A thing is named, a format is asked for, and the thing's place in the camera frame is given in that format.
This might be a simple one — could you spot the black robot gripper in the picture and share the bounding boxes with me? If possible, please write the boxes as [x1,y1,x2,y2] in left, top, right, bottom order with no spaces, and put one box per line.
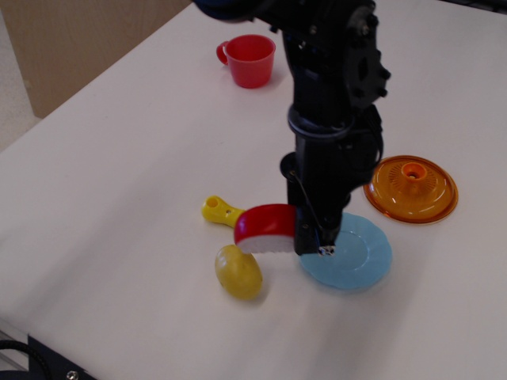
[280,105,383,256]

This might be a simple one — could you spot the red and white toy sushi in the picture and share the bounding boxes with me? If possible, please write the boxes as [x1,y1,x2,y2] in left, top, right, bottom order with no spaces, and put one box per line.
[234,204,296,253]

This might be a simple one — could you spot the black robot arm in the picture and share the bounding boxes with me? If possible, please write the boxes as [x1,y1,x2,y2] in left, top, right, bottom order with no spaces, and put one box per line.
[197,1,391,255]

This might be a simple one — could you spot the light blue plastic plate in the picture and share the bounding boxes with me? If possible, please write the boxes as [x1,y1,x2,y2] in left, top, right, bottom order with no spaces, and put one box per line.
[299,213,392,291]

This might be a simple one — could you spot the yellow toy potato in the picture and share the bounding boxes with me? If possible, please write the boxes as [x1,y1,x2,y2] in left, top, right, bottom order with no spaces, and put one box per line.
[215,245,263,300]

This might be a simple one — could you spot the orange transparent pot lid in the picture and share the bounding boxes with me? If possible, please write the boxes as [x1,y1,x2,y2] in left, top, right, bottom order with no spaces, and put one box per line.
[363,155,459,224]

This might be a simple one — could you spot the red plastic cup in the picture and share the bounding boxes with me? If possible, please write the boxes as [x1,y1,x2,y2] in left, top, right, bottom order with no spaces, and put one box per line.
[215,34,276,89]

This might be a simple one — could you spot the beige wooden cabinet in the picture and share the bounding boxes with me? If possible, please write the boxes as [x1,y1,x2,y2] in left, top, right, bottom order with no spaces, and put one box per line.
[1,0,189,118]

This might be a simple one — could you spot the yellow handled toy knife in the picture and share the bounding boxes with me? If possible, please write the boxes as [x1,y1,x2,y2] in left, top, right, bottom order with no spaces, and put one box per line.
[201,196,246,228]

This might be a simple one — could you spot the black corner bracket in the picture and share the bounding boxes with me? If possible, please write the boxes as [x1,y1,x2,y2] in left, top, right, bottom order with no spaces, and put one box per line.
[27,336,97,380]

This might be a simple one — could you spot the black cable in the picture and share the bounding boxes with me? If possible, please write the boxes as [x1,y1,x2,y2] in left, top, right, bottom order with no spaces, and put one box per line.
[0,339,51,380]

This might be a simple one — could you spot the aluminium table edge rail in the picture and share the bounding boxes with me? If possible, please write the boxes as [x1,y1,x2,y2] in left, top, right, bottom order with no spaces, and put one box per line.
[0,318,31,371]

